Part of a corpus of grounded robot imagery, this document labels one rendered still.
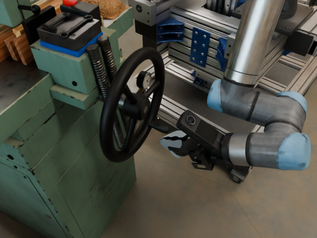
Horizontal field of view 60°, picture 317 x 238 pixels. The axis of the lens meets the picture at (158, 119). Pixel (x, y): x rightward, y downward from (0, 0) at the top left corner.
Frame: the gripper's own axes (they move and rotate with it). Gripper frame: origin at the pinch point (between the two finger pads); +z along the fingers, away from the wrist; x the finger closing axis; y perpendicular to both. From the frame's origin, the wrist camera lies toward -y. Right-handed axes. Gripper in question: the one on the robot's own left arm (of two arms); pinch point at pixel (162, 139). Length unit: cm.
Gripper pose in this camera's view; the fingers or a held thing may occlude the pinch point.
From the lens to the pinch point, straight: 75.5
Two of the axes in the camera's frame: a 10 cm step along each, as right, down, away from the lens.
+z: -7.6, 0.1, 6.4
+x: 4.5, -7.0, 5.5
